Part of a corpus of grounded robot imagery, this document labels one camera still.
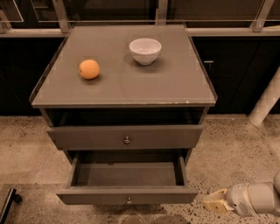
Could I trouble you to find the white pillar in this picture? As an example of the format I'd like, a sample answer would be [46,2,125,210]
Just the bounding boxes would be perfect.
[248,67,280,126]

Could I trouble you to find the grey drawer cabinet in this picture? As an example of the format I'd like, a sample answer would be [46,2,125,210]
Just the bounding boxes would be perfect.
[29,24,219,165]

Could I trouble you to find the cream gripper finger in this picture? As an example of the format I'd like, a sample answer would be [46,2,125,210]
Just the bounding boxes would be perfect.
[202,188,234,214]

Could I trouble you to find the dark wall cabinets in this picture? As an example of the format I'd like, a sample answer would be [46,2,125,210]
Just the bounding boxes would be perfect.
[0,37,280,116]

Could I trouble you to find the grey top drawer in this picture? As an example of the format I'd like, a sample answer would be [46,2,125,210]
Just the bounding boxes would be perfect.
[47,125,203,151]

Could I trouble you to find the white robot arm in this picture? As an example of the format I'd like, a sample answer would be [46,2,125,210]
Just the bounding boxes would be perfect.
[203,171,280,217]

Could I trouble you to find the white ceramic bowl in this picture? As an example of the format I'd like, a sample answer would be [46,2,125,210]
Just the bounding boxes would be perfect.
[129,38,162,65]

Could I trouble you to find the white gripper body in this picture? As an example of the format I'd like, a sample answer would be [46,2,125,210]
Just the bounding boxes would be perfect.
[226,184,256,217]

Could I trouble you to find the metal railing frame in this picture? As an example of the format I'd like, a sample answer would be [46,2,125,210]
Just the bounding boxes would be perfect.
[0,0,280,38]

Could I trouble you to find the grey drawer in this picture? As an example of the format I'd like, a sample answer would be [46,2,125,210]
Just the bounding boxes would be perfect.
[47,125,203,151]
[57,154,198,205]

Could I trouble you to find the black wheeled cart base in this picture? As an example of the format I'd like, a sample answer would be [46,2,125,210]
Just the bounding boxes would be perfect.
[0,188,22,224]

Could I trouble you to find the orange fruit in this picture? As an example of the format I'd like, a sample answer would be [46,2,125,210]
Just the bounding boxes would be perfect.
[79,59,100,80]

